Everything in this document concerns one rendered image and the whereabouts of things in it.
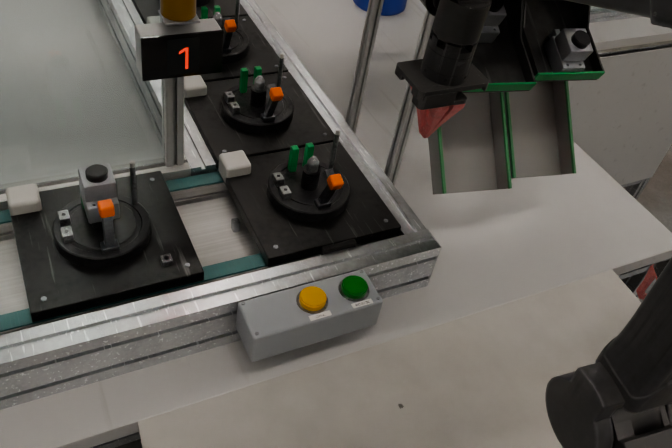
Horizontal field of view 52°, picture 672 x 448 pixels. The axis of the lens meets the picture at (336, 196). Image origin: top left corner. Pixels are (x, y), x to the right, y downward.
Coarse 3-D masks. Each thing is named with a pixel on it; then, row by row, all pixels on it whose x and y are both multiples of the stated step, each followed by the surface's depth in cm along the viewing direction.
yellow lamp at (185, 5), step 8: (160, 0) 97; (168, 0) 95; (176, 0) 95; (184, 0) 95; (192, 0) 96; (160, 8) 98; (168, 8) 96; (176, 8) 96; (184, 8) 96; (192, 8) 97; (168, 16) 97; (176, 16) 97; (184, 16) 97; (192, 16) 98
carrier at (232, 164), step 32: (224, 160) 118; (256, 160) 123; (288, 160) 124; (320, 160) 126; (352, 160) 127; (256, 192) 117; (288, 192) 113; (320, 192) 116; (352, 192) 120; (256, 224) 111; (288, 224) 112; (320, 224) 113; (352, 224) 114; (384, 224) 116; (288, 256) 108
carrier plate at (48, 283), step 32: (64, 192) 110; (128, 192) 112; (160, 192) 113; (32, 224) 104; (160, 224) 108; (32, 256) 99; (192, 256) 104; (32, 288) 95; (64, 288) 96; (96, 288) 97; (128, 288) 98; (160, 288) 100; (32, 320) 93
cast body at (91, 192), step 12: (84, 168) 98; (96, 168) 97; (108, 168) 99; (84, 180) 96; (96, 180) 96; (108, 180) 97; (84, 192) 96; (96, 192) 96; (108, 192) 97; (84, 204) 99; (96, 204) 97; (96, 216) 98
